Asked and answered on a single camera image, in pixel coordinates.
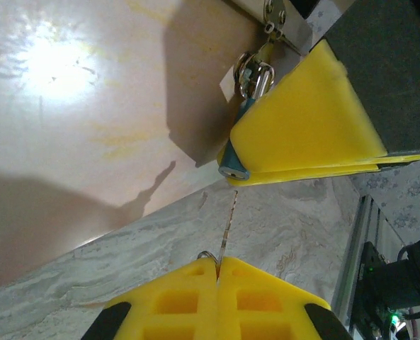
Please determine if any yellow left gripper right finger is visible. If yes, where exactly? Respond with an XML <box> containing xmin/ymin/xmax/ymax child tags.
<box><xmin>216</xmin><ymin>256</ymin><xmax>354</xmax><ymax>340</ymax></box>

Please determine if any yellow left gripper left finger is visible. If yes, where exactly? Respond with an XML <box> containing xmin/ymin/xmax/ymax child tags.
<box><xmin>85</xmin><ymin>257</ymin><xmax>220</xmax><ymax>340</ymax></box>

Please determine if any small metal key ring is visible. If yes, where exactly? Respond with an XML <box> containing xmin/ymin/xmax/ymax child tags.
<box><xmin>197</xmin><ymin>250</ymin><xmax>220</xmax><ymax>266</ymax></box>

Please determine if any teal padlock with silver shackle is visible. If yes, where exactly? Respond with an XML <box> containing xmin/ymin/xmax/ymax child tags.
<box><xmin>217</xmin><ymin>51</ymin><xmax>277</xmax><ymax>182</ymax></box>

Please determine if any silver key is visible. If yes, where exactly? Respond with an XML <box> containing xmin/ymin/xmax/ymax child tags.
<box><xmin>219</xmin><ymin>190</ymin><xmax>239</xmax><ymax>265</ymax></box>

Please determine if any white paper tag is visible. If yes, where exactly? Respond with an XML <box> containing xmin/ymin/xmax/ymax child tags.
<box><xmin>219</xmin><ymin>67</ymin><xmax>237</xmax><ymax>103</ymax></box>

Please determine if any silver box hasp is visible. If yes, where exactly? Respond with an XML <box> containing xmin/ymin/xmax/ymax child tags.
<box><xmin>257</xmin><ymin>0</ymin><xmax>293</xmax><ymax>47</ymax></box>

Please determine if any aluminium side frame rail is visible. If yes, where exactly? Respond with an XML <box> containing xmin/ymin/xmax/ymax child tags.
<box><xmin>333</xmin><ymin>193</ymin><xmax>386</xmax><ymax>340</ymax></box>

